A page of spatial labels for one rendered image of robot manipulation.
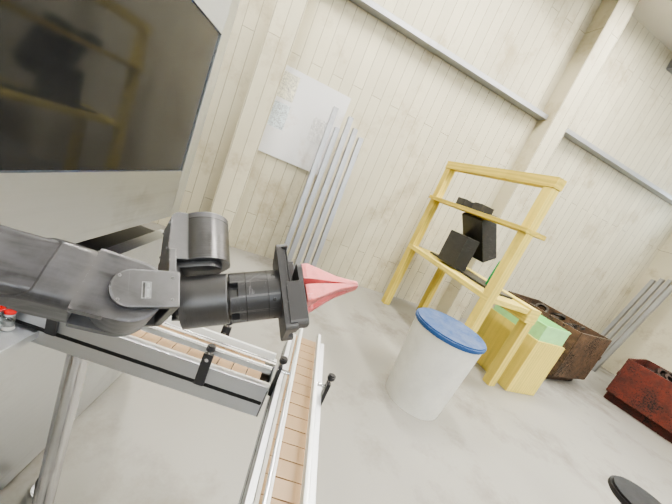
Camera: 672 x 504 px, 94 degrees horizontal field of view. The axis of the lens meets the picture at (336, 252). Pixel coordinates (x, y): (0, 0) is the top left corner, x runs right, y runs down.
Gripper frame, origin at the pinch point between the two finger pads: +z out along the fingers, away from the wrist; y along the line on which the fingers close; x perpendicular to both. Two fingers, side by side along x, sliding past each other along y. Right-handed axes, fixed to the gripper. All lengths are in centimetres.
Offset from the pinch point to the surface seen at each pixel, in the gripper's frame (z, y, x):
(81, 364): -54, -7, -63
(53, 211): -59, -44, -47
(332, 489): 25, 55, -159
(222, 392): -19, 6, -53
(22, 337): -60, -12, -49
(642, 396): 501, 90, -323
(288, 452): -6.2, 20.7, -39.7
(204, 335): -23, -9, -55
